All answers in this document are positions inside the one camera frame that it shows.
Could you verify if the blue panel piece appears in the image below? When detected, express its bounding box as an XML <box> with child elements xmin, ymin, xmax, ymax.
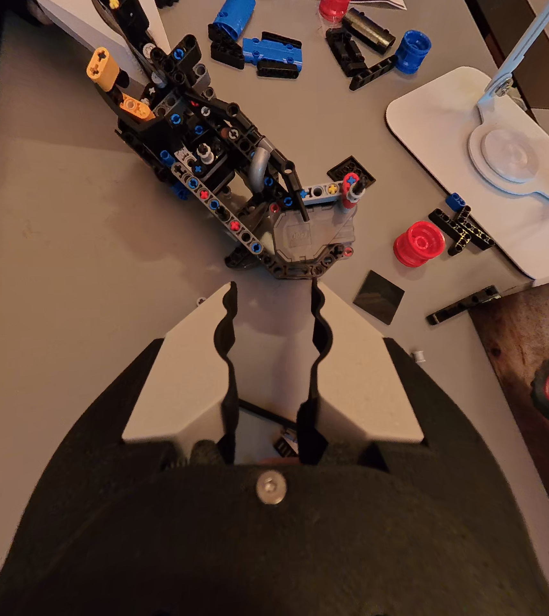
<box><xmin>242</xmin><ymin>38</ymin><xmax>302</xmax><ymax>67</ymax></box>

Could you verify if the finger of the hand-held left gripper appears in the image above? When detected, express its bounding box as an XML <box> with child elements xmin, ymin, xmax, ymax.
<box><xmin>145</xmin><ymin>0</ymin><xmax>171</xmax><ymax>49</ymax></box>
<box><xmin>39</xmin><ymin>0</ymin><xmax>133</xmax><ymax>82</ymax></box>

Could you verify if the black axle rod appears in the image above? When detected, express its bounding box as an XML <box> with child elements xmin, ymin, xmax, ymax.
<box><xmin>239</xmin><ymin>400</ymin><xmax>298</xmax><ymax>430</ymax></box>

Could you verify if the grey desk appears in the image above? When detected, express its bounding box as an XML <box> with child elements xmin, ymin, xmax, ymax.
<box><xmin>0</xmin><ymin>0</ymin><xmax>549</xmax><ymax>612</ymax></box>

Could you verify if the black cylinder piece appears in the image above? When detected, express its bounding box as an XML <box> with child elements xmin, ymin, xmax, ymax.
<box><xmin>342</xmin><ymin>7</ymin><xmax>397</xmax><ymax>55</ymax></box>

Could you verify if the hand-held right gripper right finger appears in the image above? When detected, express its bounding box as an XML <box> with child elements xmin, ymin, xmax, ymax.
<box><xmin>297</xmin><ymin>280</ymin><xmax>424</xmax><ymax>464</ymax></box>

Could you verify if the white book stand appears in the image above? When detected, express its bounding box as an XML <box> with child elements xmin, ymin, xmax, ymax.
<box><xmin>385</xmin><ymin>0</ymin><xmax>549</xmax><ymax>286</ymax></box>

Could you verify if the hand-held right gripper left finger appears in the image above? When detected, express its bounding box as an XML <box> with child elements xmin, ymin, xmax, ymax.
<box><xmin>121</xmin><ymin>282</ymin><xmax>240</xmax><ymax>464</ymax></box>

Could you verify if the blue curved panel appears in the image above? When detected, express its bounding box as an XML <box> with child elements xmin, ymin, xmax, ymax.
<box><xmin>213</xmin><ymin>0</ymin><xmax>257</xmax><ymax>41</ymax></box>

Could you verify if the black square tile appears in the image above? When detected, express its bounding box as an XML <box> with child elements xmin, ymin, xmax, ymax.
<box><xmin>327</xmin><ymin>155</ymin><xmax>377</xmax><ymax>193</ymax></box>
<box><xmin>353</xmin><ymin>270</ymin><xmax>405</xmax><ymax>326</ymax></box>

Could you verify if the black cross beam piece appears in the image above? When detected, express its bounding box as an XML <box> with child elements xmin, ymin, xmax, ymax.
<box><xmin>429</xmin><ymin>205</ymin><xmax>495</xmax><ymax>256</ymax></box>

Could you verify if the building brick vehicle model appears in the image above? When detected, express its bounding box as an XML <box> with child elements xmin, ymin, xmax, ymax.
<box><xmin>87</xmin><ymin>0</ymin><xmax>368</xmax><ymax>281</ymax></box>

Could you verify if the toy set box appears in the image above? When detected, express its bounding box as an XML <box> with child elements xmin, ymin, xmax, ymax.
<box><xmin>468</xmin><ymin>275</ymin><xmax>549</xmax><ymax>573</ymax></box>

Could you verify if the red wheel rim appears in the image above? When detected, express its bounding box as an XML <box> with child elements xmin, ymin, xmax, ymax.
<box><xmin>318</xmin><ymin>0</ymin><xmax>351</xmax><ymax>25</ymax></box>
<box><xmin>393</xmin><ymin>221</ymin><xmax>447</xmax><ymax>268</ymax></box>

